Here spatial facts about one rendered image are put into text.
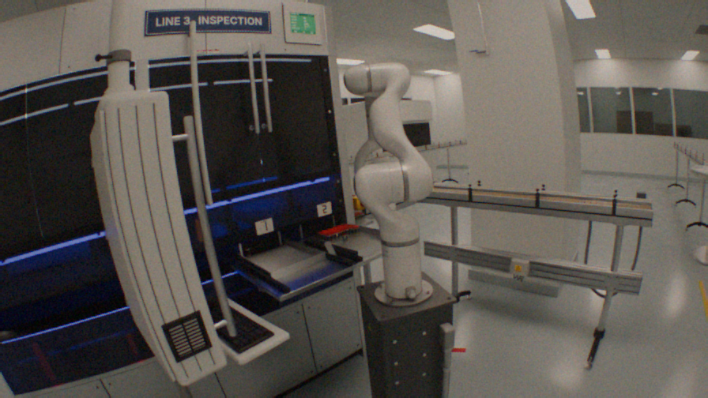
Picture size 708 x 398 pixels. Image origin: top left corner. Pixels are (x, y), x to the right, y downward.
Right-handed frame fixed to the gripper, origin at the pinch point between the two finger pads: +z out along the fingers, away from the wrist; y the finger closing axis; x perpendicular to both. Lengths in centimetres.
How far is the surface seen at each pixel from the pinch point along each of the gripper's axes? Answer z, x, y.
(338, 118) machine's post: -52, -34, -8
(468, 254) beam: 43, -7, -85
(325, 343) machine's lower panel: 67, -36, 18
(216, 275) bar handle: -11, 17, 81
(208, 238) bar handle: -21, 17, 81
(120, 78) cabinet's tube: -68, -1, 98
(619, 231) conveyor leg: 16, 94, -86
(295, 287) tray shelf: 8, 3, 51
